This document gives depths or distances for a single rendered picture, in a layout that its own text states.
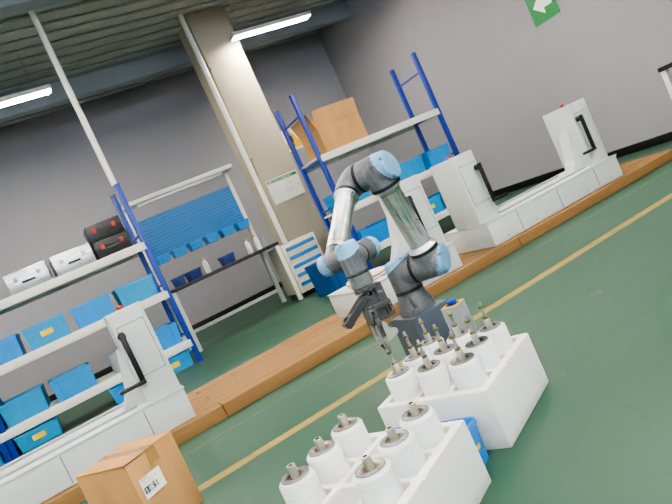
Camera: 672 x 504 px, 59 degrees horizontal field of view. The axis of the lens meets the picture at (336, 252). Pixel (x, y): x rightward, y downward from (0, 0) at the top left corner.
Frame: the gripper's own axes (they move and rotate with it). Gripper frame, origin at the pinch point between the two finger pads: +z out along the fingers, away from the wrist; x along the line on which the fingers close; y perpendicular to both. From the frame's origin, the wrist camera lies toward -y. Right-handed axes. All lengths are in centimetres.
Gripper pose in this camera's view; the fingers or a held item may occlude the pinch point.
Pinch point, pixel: (384, 347)
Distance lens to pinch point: 191.5
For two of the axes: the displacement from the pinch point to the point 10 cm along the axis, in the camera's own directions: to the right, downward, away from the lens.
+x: -2.9, 0.7, 9.6
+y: 8.6, -4.1, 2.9
